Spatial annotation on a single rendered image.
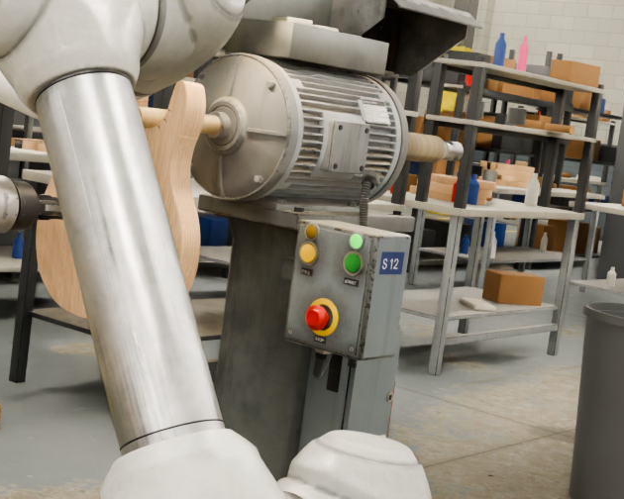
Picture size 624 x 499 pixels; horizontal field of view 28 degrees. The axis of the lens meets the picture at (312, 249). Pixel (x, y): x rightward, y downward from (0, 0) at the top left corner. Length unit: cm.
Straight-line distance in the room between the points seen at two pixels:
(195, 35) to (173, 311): 35
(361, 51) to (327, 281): 50
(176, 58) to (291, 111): 70
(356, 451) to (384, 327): 76
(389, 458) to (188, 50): 50
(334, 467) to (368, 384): 103
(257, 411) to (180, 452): 119
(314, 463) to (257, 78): 100
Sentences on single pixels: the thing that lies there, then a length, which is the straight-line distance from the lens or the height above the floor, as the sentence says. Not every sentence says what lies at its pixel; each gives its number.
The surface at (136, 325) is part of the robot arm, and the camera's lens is 116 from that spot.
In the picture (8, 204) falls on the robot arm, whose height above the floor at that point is 110.
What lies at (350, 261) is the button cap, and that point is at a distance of 193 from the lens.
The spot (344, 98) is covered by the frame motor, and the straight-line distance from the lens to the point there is 223.
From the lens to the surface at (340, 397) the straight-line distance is 221.
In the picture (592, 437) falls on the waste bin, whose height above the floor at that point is 26.
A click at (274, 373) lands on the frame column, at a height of 82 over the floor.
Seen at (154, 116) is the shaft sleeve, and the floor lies 125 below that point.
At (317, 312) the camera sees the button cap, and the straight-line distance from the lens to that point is 195.
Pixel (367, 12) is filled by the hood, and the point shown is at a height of 150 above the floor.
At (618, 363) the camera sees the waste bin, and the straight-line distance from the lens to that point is 458.
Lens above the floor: 129
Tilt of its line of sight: 6 degrees down
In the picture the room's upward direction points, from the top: 8 degrees clockwise
